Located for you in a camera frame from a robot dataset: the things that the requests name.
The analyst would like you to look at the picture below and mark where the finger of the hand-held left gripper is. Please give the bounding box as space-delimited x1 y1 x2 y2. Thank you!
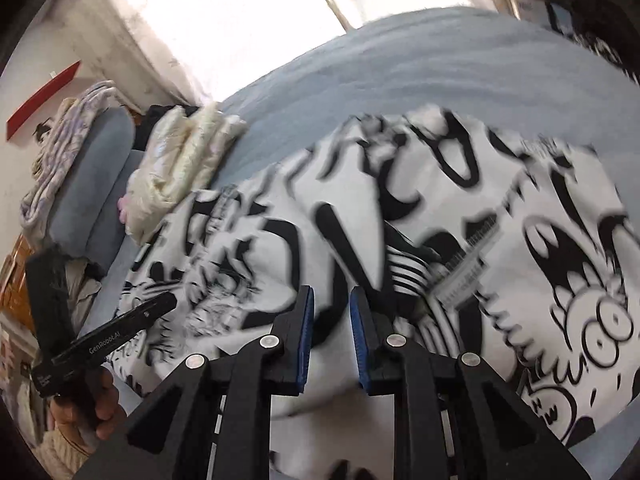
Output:
114 292 179 333

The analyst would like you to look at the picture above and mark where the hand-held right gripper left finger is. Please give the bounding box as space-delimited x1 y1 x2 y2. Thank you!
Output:
75 285 316 480

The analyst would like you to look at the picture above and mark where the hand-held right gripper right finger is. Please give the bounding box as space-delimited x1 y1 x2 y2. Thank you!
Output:
350 286 591 480

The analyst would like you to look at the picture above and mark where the black and white printed garment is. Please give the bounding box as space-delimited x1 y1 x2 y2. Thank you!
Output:
107 102 640 480

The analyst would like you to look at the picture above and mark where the person's left forearm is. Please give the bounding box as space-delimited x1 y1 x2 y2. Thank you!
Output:
29 429 92 480

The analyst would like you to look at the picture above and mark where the person's left hand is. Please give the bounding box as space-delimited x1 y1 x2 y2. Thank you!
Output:
49 364 129 437

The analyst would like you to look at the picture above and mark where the beige pillow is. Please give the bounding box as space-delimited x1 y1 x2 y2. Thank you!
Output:
64 257 104 332

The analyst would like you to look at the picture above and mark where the wooden headboard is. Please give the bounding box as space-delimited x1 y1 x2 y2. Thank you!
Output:
0 234 37 322

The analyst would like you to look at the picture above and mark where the small grey-blue pillow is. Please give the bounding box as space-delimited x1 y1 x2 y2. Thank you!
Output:
87 150 152 272

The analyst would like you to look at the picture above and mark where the large grey-blue pillow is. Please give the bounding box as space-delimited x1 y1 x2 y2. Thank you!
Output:
47 107 137 242

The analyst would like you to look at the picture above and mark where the floral folded blanket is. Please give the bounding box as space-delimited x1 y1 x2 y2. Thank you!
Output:
20 82 119 237

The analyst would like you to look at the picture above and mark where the cream folded blanket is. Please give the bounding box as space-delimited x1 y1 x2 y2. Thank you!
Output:
122 102 249 247

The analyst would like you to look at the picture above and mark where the black fluffy cloth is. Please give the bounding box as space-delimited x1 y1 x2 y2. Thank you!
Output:
132 104 199 152

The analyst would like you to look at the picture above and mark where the blue bed sheet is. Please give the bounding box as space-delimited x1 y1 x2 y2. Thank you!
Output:
94 7 640 480

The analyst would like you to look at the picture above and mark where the white sheer curtain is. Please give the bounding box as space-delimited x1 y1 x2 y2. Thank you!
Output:
99 0 502 107

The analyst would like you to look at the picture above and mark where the dark clothing pile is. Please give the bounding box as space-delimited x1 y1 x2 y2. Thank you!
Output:
515 0 640 87

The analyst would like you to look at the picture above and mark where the red wall shelf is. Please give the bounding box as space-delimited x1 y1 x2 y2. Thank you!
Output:
6 60 82 142

